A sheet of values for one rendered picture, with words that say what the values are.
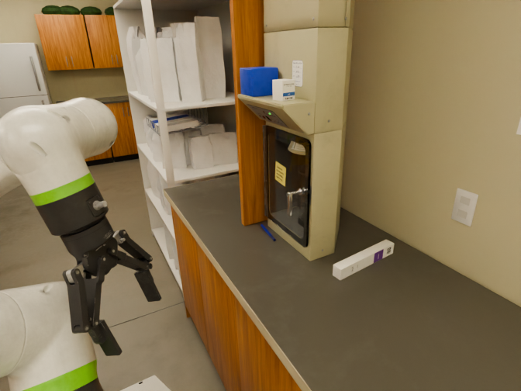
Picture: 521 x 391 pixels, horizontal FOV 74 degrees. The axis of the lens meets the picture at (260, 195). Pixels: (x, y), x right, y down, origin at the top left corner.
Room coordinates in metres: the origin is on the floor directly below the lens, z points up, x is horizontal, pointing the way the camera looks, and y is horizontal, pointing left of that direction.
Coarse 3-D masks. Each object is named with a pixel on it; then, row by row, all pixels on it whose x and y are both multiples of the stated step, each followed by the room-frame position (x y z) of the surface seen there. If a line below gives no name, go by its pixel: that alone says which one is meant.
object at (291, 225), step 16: (272, 128) 1.28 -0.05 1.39; (272, 144) 1.28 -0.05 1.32; (288, 144) 1.17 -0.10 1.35; (304, 144) 1.09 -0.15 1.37; (272, 160) 1.28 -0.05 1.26; (288, 160) 1.17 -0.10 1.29; (304, 160) 1.09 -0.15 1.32; (272, 176) 1.28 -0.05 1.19; (288, 176) 1.17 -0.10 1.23; (304, 176) 1.09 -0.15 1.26; (272, 192) 1.28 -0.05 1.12; (304, 192) 1.08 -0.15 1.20; (272, 208) 1.29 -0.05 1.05; (304, 208) 1.08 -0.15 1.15; (288, 224) 1.17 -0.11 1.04; (304, 224) 1.08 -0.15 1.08; (304, 240) 1.08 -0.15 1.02
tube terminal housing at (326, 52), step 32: (288, 32) 1.20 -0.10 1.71; (320, 32) 1.07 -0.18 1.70; (352, 32) 1.28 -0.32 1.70; (288, 64) 1.20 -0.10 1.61; (320, 64) 1.07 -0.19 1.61; (320, 96) 1.07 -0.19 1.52; (320, 128) 1.08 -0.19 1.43; (320, 160) 1.08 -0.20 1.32; (320, 192) 1.08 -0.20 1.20; (320, 224) 1.08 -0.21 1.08; (320, 256) 1.09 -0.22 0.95
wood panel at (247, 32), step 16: (240, 0) 1.37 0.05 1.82; (256, 0) 1.39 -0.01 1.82; (240, 16) 1.37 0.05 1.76; (256, 16) 1.39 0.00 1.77; (240, 32) 1.36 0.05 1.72; (256, 32) 1.39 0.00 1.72; (240, 48) 1.36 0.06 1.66; (256, 48) 1.39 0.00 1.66; (240, 64) 1.36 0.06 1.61; (256, 64) 1.39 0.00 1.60; (240, 112) 1.36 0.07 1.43; (240, 128) 1.36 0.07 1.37; (256, 128) 1.39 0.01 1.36; (240, 144) 1.35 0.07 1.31; (256, 144) 1.39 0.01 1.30; (240, 160) 1.36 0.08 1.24; (256, 160) 1.39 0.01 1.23; (240, 176) 1.36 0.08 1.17; (256, 176) 1.38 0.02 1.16; (240, 192) 1.37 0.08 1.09; (256, 192) 1.38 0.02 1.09; (256, 208) 1.38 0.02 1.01
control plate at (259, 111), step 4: (252, 108) 1.27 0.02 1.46; (256, 108) 1.23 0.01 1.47; (260, 108) 1.18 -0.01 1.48; (256, 112) 1.29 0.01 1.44; (260, 112) 1.24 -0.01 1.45; (268, 112) 1.16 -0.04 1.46; (272, 112) 1.13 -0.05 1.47; (260, 116) 1.29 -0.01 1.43; (264, 116) 1.24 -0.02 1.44; (268, 116) 1.20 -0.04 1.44; (272, 116) 1.17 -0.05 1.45; (276, 116) 1.13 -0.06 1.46; (268, 120) 1.25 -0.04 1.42; (272, 120) 1.21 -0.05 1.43; (276, 120) 1.17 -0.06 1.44; (280, 120) 1.14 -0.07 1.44; (280, 124) 1.18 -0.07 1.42; (284, 124) 1.14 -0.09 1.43
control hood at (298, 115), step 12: (240, 96) 1.27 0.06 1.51; (264, 96) 1.21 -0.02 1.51; (264, 108) 1.15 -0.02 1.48; (276, 108) 1.05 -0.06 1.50; (288, 108) 1.02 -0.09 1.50; (300, 108) 1.04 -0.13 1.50; (312, 108) 1.06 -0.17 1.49; (288, 120) 1.07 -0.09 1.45; (300, 120) 1.04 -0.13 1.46; (312, 120) 1.06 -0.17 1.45; (300, 132) 1.08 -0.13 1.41; (312, 132) 1.06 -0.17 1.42
